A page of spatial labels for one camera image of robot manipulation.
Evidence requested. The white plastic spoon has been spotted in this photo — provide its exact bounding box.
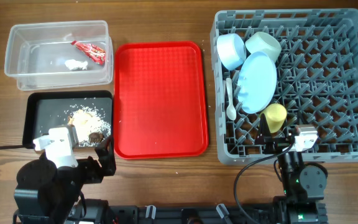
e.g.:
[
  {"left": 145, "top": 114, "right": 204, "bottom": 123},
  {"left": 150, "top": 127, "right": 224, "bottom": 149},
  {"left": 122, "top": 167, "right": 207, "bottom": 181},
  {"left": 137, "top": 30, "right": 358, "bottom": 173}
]
[{"left": 226, "top": 78, "right": 237, "bottom": 121}]

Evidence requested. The red snack wrapper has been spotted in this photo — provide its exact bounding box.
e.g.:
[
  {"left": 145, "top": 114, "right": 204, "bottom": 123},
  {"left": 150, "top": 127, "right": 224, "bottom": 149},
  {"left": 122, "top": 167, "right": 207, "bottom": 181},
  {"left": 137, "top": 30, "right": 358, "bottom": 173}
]
[{"left": 71, "top": 40, "right": 106, "bottom": 65}]

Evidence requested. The yellow plastic cup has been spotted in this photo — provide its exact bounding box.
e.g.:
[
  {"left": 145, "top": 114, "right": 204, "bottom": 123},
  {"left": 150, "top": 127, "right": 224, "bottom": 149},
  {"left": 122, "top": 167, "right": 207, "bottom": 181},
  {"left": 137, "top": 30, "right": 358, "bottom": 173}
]
[{"left": 261, "top": 103, "right": 287, "bottom": 133}]

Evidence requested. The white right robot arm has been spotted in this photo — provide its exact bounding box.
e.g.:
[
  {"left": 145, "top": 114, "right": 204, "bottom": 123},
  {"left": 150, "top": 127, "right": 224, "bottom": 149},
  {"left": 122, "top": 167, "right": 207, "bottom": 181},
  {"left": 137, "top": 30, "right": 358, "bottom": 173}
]
[{"left": 255, "top": 136, "right": 328, "bottom": 223}]

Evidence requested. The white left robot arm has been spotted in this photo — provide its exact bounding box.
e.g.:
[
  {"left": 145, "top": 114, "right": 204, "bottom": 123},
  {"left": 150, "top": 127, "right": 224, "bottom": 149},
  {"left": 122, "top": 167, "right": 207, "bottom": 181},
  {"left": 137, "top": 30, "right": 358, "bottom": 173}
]
[{"left": 13, "top": 124, "right": 247, "bottom": 223}]

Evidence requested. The light blue bowl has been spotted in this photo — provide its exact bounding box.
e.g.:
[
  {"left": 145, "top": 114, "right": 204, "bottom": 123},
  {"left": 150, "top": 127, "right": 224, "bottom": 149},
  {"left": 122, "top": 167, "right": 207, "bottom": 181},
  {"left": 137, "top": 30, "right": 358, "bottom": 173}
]
[{"left": 217, "top": 34, "right": 246, "bottom": 70}]

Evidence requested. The red plastic tray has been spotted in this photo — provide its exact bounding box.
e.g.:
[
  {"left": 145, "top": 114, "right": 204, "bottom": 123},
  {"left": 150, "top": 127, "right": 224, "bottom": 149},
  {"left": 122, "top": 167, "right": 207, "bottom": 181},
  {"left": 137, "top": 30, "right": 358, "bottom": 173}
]
[{"left": 113, "top": 41, "right": 209, "bottom": 159}]

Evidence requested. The black food waste tray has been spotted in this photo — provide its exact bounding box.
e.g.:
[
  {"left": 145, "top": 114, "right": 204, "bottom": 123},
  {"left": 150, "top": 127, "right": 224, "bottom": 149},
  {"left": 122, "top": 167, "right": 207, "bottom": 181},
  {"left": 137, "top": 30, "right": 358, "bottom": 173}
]
[{"left": 22, "top": 90, "right": 113, "bottom": 149}]

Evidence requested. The clear plastic waste bin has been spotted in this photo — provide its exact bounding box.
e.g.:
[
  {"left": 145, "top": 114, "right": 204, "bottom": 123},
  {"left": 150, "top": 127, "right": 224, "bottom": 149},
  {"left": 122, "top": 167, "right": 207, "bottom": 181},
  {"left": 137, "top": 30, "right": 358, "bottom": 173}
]
[{"left": 4, "top": 21, "right": 114, "bottom": 91}]

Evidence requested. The crumpled white tissue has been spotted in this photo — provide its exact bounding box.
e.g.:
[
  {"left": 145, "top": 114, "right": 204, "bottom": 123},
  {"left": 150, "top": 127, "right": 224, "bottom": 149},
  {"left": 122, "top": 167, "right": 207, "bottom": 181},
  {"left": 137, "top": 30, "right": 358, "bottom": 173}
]
[{"left": 65, "top": 59, "right": 88, "bottom": 70}]

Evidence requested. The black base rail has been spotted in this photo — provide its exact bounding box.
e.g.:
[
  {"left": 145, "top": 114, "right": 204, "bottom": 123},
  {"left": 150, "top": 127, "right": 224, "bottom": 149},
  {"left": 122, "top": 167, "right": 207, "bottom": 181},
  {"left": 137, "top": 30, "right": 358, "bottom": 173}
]
[{"left": 66, "top": 199, "right": 329, "bottom": 224}]

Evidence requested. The spilled white rice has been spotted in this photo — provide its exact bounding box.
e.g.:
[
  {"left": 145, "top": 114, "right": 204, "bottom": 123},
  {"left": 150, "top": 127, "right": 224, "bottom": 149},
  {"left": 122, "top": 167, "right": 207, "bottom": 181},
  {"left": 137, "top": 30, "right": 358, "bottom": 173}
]
[{"left": 68, "top": 106, "right": 111, "bottom": 147}]

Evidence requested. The brown food scrap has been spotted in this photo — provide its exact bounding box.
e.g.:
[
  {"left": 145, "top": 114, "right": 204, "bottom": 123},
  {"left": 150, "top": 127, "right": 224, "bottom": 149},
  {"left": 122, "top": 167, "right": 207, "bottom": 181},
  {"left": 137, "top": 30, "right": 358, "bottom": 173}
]
[{"left": 88, "top": 132, "right": 104, "bottom": 143}]

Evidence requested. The grey plastic dishwasher rack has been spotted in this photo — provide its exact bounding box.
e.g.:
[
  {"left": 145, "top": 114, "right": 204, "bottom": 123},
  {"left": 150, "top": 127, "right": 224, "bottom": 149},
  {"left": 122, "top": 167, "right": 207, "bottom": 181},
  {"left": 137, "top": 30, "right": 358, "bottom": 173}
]
[{"left": 209, "top": 9, "right": 358, "bottom": 166}]

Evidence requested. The light blue plate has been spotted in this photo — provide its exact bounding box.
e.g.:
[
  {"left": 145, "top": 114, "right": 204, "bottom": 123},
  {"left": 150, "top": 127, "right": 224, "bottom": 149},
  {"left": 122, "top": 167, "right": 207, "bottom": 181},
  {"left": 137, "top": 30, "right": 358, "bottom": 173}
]
[{"left": 237, "top": 52, "right": 277, "bottom": 114}]

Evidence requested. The mint green bowl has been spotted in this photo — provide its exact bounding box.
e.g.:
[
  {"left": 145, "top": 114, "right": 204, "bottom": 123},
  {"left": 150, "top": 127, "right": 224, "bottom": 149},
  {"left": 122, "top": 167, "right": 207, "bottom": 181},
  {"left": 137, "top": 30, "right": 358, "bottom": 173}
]
[{"left": 245, "top": 32, "right": 282, "bottom": 62}]

